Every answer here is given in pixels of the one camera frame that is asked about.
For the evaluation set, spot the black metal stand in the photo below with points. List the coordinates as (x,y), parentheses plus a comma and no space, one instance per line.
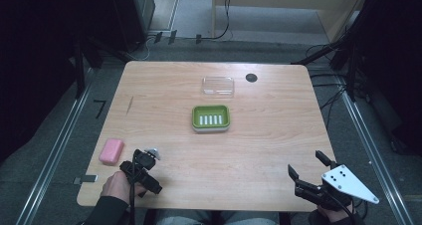
(345,52)
(79,65)

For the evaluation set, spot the black tape floor mark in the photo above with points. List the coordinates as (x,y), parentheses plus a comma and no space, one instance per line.
(100,106)

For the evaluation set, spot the green soap dish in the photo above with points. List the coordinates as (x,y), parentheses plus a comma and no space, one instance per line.
(210,118)

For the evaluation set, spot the grey tape strip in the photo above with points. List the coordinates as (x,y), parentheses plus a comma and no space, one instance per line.
(87,179)

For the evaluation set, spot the black round table grommet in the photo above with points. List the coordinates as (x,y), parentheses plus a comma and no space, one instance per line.
(251,77)

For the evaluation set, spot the person's right hand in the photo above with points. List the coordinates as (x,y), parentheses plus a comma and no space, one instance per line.
(335,215)

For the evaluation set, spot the clear plastic lid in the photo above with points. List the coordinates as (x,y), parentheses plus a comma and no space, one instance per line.
(218,86)

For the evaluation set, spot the person's left hand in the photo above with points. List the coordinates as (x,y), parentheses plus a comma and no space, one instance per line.
(116,186)

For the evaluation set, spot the metal floor rail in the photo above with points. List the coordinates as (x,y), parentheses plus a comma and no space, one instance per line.
(375,155)
(54,155)

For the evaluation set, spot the pink soap bar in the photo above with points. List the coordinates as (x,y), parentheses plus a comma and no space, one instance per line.
(111,151)

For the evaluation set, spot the person's legs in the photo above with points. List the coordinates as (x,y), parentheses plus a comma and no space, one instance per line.
(215,218)

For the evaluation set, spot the black cabinet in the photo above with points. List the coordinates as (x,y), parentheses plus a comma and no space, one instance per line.
(132,12)

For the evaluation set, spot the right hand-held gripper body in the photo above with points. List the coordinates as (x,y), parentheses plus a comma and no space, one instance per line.
(348,183)

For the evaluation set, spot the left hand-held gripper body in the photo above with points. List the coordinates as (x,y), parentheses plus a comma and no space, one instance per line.
(141,172)

